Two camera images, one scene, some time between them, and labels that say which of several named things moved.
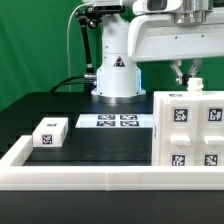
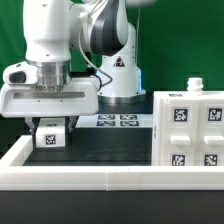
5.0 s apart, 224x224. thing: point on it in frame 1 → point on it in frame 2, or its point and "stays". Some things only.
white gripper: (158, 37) → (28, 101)
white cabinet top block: (50, 133) stays
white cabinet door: (211, 132) stays
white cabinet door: (179, 132) stays
